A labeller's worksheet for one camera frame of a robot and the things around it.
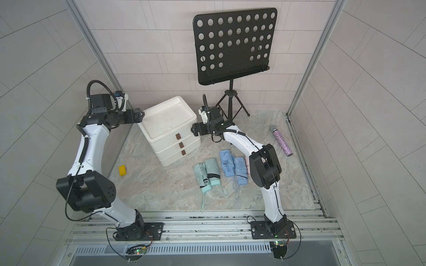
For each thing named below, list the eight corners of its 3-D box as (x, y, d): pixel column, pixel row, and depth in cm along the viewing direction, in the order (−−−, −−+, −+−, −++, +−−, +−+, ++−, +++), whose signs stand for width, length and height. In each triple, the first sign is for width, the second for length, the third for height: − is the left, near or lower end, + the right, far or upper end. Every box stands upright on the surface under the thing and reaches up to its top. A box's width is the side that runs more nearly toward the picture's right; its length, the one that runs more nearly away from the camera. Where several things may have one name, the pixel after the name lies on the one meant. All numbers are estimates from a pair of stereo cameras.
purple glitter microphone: (285, 157, 97) (287, 154, 94) (269, 129, 111) (270, 125, 108) (291, 155, 98) (293, 152, 95) (274, 128, 111) (275, 124, 108)
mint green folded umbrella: (201, 194, 84) (200, 191, 81) (193, 168, 93) (193, 165, 90) (212, 189, 85) (212, 187, 82) (204, 164, 94) (203, 161, 91)
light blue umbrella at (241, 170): (235, 184, 87) (235, 181, 84) (233, 160, 96) (234, 157, 93) (247, 184, 87) (248, 181, 84) (245, 160, 96) (245, 157, 93)
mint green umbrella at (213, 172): (210, 188, 85) (210, 186, 83) (204, 163, 95) (203, 160, 92) (222, 184, 87) (222, 182, 84) (215, 160, 96) (214, 157, 94)
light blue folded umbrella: (224, 178, 88) (224, 176, 86) (219, 152, 98) (219, 150, 96) (237, 176, 89) (238, 174, 87) (231, 150, 99) (232, 148, 97)
